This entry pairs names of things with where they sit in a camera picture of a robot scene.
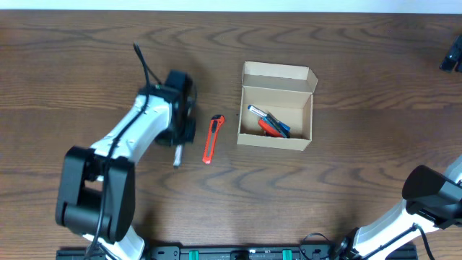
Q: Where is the black whiteboard marker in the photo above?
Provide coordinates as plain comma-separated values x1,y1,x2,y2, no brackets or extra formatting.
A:
173,144,183,168

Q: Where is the red black stapler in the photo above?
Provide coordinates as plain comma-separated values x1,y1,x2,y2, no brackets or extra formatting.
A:
258,114,290,138

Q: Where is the blue whiteboard marker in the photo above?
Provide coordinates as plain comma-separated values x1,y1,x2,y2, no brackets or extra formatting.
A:
248,105,290,131

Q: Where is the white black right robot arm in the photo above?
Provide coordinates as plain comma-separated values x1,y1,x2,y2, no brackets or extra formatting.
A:
331,158,461,259

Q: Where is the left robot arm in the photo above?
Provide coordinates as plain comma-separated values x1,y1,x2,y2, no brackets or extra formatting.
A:
55,70,197,259

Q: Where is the orange utility knife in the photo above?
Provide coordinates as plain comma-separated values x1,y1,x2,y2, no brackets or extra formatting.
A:
202,115,225,165

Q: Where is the open cardboard box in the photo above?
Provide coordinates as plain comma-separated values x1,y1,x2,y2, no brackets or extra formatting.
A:
237,61,318,151

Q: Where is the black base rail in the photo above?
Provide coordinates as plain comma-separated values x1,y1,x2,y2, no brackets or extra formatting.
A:
56,242,419,260

